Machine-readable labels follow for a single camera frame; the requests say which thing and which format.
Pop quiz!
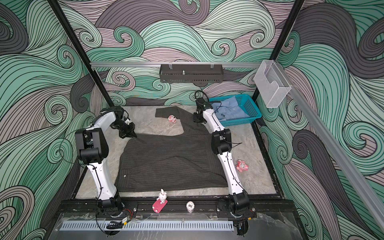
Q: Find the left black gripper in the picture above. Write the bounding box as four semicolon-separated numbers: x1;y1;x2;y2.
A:
112;120;137;139

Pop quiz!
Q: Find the small pink figurine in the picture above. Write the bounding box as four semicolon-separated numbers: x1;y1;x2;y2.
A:
168;115;178;123

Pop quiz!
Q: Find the aluminium rail wall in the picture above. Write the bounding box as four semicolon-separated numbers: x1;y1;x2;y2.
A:
90;61;261;69
273;61;384;230

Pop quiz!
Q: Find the teal plastic basket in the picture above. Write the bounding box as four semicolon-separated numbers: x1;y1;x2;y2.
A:
209;95;262;128

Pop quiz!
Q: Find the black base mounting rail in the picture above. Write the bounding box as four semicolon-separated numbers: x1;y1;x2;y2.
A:
58;196;296;219

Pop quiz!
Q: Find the pink plush toy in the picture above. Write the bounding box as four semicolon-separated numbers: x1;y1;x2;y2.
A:
236;160;249;173

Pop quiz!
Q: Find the small white round jar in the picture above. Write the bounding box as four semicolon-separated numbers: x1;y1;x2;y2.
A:
186;201;195;213

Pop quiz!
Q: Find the aluminium rail right wall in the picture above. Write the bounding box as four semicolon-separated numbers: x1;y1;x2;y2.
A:
273;61;384;230

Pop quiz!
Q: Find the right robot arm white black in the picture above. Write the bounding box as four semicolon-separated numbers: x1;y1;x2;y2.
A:
194;90;250;218

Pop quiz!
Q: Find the aluminium rail back wall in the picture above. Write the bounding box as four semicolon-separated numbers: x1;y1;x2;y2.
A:
90;61;261;69

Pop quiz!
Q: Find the black perforated wall shelf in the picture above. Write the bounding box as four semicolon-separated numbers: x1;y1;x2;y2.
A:
159;64;224;84

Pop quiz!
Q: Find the dark grey pinstriped shirt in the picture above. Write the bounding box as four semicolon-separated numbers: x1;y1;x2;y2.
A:
115;107;228;192

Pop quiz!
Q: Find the clear acrylic wall holder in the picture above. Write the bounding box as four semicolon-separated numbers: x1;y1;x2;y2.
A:
254;60;292;109

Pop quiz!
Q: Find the white bunny on pink stand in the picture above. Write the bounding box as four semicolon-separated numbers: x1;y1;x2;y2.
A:
152;189;168;213

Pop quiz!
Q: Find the light blue shirt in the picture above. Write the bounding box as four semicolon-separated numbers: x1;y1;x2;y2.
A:
212;97;250;121

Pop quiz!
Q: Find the white slotted cable duct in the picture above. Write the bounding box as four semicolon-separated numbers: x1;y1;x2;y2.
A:
59;221;235;232

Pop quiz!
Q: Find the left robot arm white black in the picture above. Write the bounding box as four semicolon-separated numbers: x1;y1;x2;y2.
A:
75;106;137;211

